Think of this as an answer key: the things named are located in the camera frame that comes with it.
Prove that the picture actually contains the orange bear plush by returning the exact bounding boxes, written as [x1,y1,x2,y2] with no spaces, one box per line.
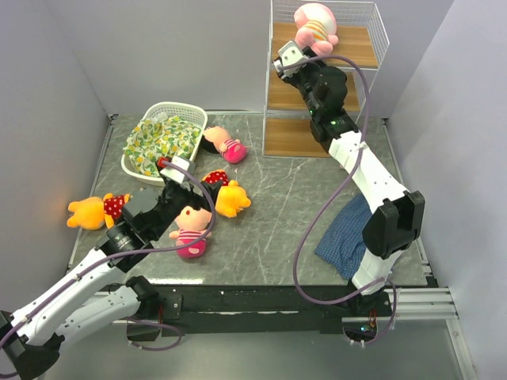
[67,193,132,230]
[201,169,252,218]

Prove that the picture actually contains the pink striped doll front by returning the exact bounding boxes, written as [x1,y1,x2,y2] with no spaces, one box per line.
[170,207,212,259]

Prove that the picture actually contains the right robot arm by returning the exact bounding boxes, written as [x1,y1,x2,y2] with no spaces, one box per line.
[273,40,425,316]

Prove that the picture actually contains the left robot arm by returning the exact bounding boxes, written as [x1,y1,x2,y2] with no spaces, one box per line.
[1,180,222,379]

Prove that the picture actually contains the pink doll near basket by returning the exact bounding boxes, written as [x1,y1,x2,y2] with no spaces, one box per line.
[201,126,247,164]

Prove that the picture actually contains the lemon print cloth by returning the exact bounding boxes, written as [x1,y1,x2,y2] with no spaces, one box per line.
[123,116,201,177]

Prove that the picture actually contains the white plastic basket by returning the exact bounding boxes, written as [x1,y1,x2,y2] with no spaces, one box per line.
[120,101,208,186]

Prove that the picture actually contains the blue checkered cloth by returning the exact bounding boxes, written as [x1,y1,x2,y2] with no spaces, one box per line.
[314,194,372,280]

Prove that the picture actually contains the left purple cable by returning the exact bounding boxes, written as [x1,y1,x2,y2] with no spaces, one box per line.
[0,164,217,375]

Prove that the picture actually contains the purple cable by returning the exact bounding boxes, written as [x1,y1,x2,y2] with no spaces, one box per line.
[0,164,217,375]
[292,55,397,345]

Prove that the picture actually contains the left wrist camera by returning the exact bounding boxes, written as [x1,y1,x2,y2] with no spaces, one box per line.
[273,40,309,79]

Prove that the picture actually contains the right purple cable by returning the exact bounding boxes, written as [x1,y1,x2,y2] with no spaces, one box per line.
[292,55,397,345]

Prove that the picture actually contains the white wire wooden shelf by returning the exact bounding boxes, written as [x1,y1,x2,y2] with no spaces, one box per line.
[263,1,390,157]

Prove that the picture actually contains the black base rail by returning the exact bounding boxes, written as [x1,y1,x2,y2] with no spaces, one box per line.
[85,283,456,344]

